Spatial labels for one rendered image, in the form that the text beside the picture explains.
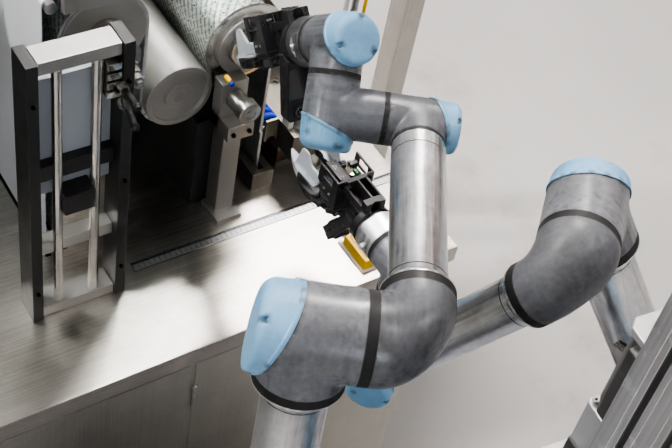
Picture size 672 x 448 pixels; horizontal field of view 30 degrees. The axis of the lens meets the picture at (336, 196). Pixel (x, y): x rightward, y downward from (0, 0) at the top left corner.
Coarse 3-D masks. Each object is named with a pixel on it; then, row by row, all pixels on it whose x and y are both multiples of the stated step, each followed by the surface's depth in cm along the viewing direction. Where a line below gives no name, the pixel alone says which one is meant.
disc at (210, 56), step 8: (240, 8) 199; (248, 8) 199; (256, 8) 200; (264, 8) 201; (272, 8) 202; (232, 16) 198; (240, 16) 199; (224, 24) 199; (216, 32) 199; (208, 40) 200; (216, 40) 200; (208, 48) 200; (208, 56) 202; (208, 64) 203; (216, 64) 204; (216, 72) 206; (224, 72) 207; (248, 72) 210
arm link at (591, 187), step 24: (576, 168) 175; (600, 168) 175; (552, 192) 175; (576, 192) 171; (600, 192) 171; (624, 192) 175; (552, 216) 170; (600, 216) 168; (624, 216) 173; (624, 240) 175; (624, 264) 176; (624, 288) 180; (600, 312) 184; (624, 312) 183; (648, 312) 185; (624, 336) 186
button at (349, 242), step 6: (348, 240) 222; (354, 240) 222; (348, 246) 223; (354, 246) 221; (354, 252) 221; (360, 252) 220; (354, 258) 222; (360, 258) 220; (366, 258) 220; (360, 264) 221; (366, 264) 220; (372, 264) 221
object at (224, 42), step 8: (248, 16) 200; (232, 24) 199; (240, 24) 199; (224, 32) 200; (232, 32) 199; (224, 40) 200; (232, 40) 201; (216, 48) 201; (224, 48) 201; (216, 56) 202; (224, 56) 202; (224, 64) 204; (232, 64) 205
